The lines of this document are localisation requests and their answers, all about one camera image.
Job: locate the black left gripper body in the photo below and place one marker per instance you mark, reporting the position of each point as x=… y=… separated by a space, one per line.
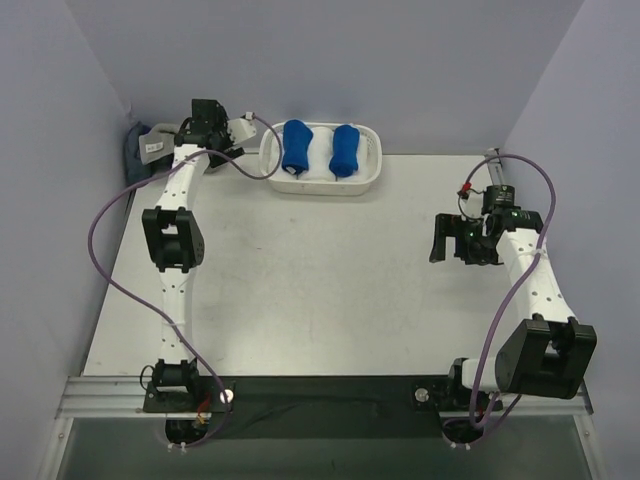
x=220 y=153

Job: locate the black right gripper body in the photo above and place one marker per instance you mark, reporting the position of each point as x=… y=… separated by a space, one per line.
x=447 y=236

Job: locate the grey towel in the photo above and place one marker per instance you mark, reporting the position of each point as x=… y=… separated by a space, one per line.
x=157 y=143

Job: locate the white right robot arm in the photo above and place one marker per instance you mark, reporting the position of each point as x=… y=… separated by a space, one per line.
x=549 y=351

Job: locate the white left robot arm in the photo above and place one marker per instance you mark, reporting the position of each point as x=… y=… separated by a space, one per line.
x=206 y=139

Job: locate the left blue rolled towel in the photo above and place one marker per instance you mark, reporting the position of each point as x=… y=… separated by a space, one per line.
x=296 y=139

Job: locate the blue rolled towel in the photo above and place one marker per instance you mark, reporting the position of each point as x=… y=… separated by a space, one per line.
x=344 y=162
x=296 y=139

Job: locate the white plastic basket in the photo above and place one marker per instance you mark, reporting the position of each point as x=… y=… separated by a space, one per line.
x=369 y=156

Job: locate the blue grey cloth pile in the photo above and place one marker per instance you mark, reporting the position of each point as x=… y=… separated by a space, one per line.
x=135 y=170

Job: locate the right blue rolled towel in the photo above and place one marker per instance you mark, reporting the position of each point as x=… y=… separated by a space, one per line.
x=344 y=162

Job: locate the aluminium right side rail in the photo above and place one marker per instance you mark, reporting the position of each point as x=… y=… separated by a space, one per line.
x=494 y=166

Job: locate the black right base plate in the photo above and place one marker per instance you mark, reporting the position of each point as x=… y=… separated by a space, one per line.
x=440 y=393

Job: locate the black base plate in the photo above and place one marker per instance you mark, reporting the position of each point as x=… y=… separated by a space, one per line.
x=440 y=393
x=207 y=398

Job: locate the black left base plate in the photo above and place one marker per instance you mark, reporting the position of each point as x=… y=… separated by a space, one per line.
x=207 y=398

